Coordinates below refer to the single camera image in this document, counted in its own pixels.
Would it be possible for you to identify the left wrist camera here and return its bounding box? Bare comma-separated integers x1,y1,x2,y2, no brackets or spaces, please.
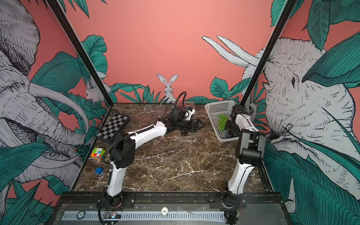
171,106,192,121

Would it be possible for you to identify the black white checkerboard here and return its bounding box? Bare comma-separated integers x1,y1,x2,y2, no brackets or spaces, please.
96,113,130,143

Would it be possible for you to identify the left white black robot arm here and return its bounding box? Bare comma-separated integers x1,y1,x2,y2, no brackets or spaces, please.
100,118,205,208

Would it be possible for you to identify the green grape bunch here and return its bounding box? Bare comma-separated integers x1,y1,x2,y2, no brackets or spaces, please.
218,114,228,130

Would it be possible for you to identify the black frame post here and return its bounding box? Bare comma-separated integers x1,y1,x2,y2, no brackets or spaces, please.
47,0,113,107
240,0,297,106

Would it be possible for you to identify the black front mounting rail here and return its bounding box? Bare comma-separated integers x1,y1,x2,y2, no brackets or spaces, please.
55,191,286,211

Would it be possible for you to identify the colourful rubik cube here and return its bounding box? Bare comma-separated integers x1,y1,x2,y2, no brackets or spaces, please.
91,148,105,159

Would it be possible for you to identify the clear plastic clamshell container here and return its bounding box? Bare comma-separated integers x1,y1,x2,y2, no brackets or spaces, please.
177,101,196,116

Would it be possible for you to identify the right black frame post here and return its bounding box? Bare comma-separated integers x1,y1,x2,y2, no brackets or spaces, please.
240,0,297,106

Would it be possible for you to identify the white slotted cable duct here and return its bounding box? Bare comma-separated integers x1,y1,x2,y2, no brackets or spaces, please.
61,211,225,222

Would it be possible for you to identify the small blue cube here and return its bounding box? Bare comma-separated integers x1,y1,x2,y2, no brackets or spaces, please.
95,167,104,175

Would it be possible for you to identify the left black frame post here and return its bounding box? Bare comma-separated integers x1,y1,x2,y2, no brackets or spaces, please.
47,0,113,107

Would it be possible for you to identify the white plastic perforated basket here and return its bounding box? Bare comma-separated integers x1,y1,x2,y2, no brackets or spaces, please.
205,100,239,143

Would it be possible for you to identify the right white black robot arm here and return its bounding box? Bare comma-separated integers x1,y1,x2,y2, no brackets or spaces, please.
222,105,266,209

